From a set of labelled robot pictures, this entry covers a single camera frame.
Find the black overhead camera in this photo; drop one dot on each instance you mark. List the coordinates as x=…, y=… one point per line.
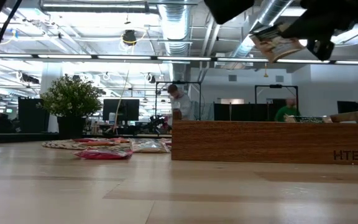
x=129, y=36

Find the round woven placemat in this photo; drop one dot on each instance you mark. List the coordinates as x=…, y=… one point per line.
x=57, y=144

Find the black computer monitor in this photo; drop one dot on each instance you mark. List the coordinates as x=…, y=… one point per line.
x=126, y=109
x=348, y=107

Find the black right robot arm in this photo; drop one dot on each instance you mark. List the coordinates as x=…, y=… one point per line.
x=228, y=9

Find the black room partition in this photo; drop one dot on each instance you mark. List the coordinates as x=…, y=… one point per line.
x=244, y=112

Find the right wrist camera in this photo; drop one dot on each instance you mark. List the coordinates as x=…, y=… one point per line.
x=320, y=49

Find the black aluminium table frame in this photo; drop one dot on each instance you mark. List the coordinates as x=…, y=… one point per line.
x=26, y=136

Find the tall black panel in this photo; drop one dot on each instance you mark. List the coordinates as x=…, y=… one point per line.
x=31, y=115

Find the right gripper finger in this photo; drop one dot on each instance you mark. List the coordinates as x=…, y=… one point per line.
x=295, y=31

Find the green potted plant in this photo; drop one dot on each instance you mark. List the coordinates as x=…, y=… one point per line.
x=70, y=99

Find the black background robot arm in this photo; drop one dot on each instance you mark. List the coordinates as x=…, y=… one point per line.
x=157, y=123

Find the wooden three-compartment box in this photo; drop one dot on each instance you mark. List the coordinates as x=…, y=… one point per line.
x=259, y=143

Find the red tea bag packet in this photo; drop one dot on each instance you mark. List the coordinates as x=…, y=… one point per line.
x=87, y=140
x=104, y=154
x=167, y=142

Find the black stand frame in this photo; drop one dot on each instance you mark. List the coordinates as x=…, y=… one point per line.
x=179, y=82
x=275, y=86

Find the beige tea bag packet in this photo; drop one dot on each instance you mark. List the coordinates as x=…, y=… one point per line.
x=272, y=46
x=308, y=119
x=149, y=146

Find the black beam with light strips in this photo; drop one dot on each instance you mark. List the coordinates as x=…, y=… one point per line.
x=73, y=57

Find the person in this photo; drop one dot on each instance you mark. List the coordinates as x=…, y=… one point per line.
x=286, y=112
x=182, y=104

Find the smooth silver air duct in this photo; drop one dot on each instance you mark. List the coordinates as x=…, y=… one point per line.
x=98, y=7

